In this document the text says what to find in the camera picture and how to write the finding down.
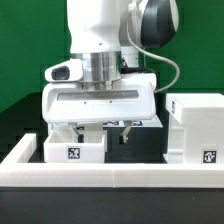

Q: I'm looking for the white U-shaped table fence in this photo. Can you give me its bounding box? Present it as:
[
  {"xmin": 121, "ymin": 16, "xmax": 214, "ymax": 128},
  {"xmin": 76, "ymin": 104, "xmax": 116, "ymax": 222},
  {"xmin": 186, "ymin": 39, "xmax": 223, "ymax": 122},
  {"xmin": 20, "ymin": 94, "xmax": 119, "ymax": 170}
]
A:
[{"xmin": 0, "ymin": 134, "xmax": 224, "ymax": 188}]

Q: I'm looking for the white hanging cable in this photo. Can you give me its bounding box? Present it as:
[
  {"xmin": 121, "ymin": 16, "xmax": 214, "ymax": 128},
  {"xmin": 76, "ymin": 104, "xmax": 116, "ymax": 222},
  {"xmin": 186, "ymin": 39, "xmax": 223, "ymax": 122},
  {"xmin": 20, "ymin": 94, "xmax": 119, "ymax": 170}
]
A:
[{"xmin": 125, "ymin": 13, "xmax": 181, "ymax": 95}]

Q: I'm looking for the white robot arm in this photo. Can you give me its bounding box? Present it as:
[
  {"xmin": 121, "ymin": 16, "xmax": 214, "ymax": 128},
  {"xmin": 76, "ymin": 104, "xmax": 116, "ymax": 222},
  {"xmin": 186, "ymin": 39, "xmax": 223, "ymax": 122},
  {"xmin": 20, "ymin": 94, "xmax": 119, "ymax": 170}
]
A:
[{"xmin": 42, "ymin": 0, "xmax": 179, "ymax": 140}]

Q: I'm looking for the white front drawer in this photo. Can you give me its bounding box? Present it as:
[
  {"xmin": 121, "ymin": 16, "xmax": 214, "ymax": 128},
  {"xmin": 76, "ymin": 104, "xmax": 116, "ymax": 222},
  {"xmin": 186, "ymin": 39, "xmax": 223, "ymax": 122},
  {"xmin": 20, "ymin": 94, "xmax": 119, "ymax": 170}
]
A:
[{"xmin": 44, "ymin": 130, "xmax": 107, "ymax": 163}]

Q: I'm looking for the printed marker sheet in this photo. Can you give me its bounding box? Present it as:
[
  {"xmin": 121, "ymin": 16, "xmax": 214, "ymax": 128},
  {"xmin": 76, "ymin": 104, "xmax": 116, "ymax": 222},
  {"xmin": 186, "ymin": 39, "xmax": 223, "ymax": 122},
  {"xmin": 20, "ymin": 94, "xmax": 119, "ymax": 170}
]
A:
[{"xmin": 76, "ymin": 119, "xmax": 164, "ymax": 131}]

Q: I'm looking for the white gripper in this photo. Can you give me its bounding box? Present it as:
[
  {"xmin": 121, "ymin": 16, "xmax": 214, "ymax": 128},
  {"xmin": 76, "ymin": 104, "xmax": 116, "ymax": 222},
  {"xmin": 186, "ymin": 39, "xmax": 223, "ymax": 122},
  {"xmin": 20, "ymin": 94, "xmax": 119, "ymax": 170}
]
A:
[{"xmin": 42, "ymin": 59, "xmax": 156, "ymax": 144}]

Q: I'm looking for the white drawer cabinet box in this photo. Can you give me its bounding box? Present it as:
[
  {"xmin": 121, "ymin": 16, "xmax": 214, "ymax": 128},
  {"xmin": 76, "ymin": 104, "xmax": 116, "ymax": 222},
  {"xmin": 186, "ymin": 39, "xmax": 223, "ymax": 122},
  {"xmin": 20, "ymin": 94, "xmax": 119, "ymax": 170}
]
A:
[{"xmin": 164, "ymin": 93, "xmax": 224, "ymax": 164}]

